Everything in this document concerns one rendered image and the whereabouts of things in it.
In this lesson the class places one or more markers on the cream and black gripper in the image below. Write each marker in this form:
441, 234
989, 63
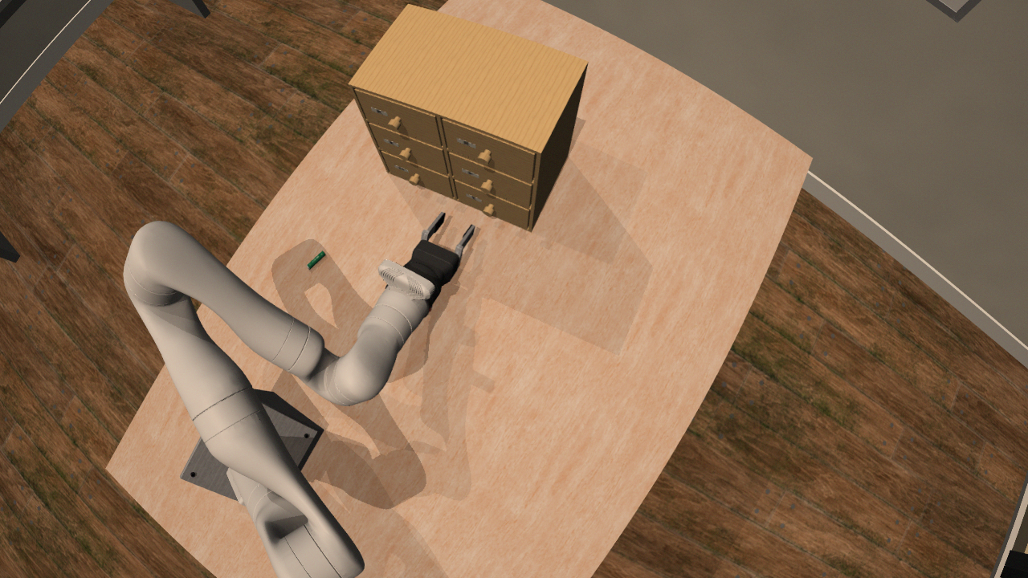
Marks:
408, 292

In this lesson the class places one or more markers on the brown wooden drawer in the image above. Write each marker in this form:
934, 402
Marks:
409, 148
485, 177
485, 148
493, 205
417, 174
400, 117

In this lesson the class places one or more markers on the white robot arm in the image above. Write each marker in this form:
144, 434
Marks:
165, 266

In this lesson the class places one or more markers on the small wooden chest of drawers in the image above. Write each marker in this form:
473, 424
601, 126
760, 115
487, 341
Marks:
508, 87

